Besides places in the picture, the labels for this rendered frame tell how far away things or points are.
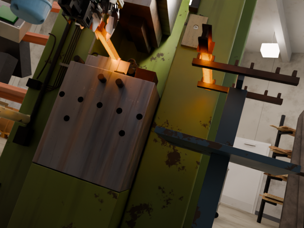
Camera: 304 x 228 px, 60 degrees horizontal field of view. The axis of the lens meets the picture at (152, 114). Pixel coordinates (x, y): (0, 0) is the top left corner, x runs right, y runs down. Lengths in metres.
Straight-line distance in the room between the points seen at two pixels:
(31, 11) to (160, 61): 1.14
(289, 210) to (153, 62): 3.11
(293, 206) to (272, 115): 5.39
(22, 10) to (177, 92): 0.80
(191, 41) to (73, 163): 0.77
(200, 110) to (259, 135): 7.95
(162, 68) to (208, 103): 0.52
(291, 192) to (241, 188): 4.83
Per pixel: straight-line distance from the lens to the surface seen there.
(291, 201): 4.22
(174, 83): 1.27
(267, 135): 9.11
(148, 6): 1.30
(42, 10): 0.67
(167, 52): 1.71
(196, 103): 1.24
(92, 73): 1.14
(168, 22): 1.55
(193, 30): 1.36
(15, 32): 1.28
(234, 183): 9.03
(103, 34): 1.02
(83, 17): 0.83
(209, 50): 0.81
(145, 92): 1.06
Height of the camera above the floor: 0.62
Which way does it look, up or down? 9 degrees up
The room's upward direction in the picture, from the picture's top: 18 degrees clockwise
